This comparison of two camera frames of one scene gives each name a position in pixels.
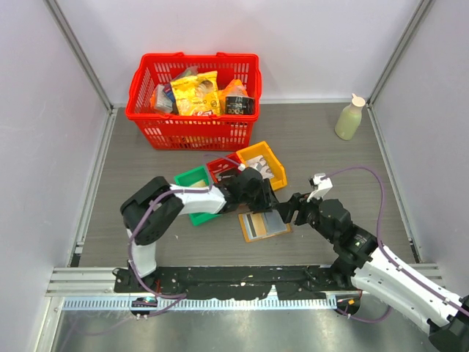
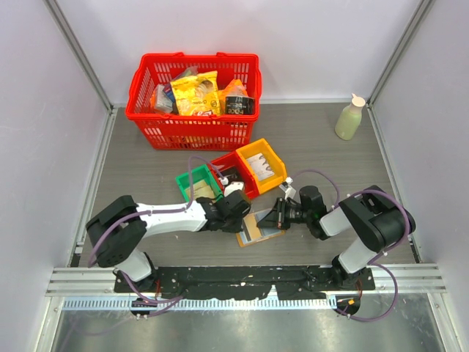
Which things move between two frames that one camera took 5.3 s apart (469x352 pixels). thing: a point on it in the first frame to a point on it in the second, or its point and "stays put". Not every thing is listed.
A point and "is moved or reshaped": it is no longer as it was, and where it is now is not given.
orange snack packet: x=234 y=88 stays put
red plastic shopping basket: x=174 y=131 stays put
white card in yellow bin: x=260 y=163 stays put
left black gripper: x=266 y=203 to x=236 y=227
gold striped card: x=256 y=224 is moved or reshaped
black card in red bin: x=226 y=174 stays put
